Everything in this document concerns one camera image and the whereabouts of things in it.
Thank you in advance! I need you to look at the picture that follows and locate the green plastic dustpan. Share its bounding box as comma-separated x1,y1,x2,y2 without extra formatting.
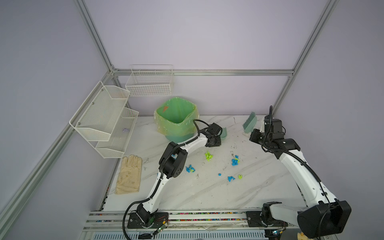
220,128,228,139

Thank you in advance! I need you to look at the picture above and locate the aluminium front rail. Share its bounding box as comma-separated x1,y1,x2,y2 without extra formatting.
82,208,301,232

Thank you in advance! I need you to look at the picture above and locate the green hand brush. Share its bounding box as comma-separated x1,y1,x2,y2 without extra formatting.
243,112,258,134

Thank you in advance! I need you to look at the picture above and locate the white mesh two-tier shelf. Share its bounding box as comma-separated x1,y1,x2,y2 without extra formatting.
69,82,139,159

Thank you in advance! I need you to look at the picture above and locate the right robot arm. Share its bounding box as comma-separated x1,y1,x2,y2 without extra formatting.
250,106,352,239

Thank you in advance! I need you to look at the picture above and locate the blue scrap centre left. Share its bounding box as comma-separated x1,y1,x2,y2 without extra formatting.
186,165,196,173

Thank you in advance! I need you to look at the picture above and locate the green trash bin with bag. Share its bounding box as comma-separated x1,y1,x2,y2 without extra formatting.
154,97,200,143

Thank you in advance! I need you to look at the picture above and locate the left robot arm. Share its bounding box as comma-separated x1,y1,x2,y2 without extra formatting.
122,119,223,240

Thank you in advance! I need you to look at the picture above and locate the lime green scrap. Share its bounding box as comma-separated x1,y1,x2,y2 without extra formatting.
205,152,213,162

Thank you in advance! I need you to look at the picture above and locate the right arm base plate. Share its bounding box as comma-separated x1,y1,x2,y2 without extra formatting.
246,211,287,228

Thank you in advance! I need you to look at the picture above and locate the white wire basket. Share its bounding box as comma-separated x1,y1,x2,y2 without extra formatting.
125,65,174,97

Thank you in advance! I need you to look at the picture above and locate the beige work glove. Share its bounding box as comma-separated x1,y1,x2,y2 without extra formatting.
116,155,143,195

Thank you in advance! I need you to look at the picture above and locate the blue scrap pile right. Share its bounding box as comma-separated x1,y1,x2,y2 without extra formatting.
232,155,240,166

